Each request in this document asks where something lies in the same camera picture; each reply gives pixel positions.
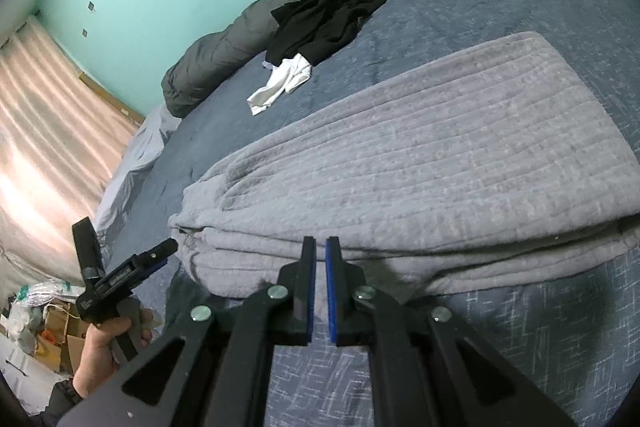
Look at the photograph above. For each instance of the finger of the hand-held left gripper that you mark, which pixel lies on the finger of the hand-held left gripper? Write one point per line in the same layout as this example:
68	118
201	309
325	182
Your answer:
155	254

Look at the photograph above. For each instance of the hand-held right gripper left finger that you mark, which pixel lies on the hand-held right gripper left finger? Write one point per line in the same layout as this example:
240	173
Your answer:
310	312

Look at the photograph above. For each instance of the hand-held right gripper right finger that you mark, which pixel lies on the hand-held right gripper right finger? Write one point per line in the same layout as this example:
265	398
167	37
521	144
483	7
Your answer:
331	307

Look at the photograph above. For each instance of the grey fleece garment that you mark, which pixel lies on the grey fleece garment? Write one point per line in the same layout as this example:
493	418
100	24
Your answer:
425	157

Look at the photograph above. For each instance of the person's left hand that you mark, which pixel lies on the person's left hand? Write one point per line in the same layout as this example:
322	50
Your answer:
97	357

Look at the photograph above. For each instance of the cardboard box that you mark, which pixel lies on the cardboard box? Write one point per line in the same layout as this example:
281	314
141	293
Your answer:
57	324

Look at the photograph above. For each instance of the plastic bag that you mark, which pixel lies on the plastic bag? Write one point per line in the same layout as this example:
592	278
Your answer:
40	293

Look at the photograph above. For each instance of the light grey sheet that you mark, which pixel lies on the light grey sheet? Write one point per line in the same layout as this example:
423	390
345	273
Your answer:
135	162

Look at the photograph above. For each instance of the pink curtain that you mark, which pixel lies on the pink curtain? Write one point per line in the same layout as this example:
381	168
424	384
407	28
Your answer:
50	147

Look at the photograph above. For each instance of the wooden trim strip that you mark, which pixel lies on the wooden trim strip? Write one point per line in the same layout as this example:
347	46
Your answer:
112	99

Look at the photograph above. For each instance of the crumpled white garment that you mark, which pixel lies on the crumpled white garment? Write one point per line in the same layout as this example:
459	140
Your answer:
280	84

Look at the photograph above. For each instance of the crumpled black garment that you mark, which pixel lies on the crumpled black garment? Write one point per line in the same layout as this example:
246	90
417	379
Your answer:
330	17

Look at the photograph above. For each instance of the blue patterned bed cover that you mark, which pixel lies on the blue patterned bed cover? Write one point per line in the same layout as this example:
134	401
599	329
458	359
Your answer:
500	7

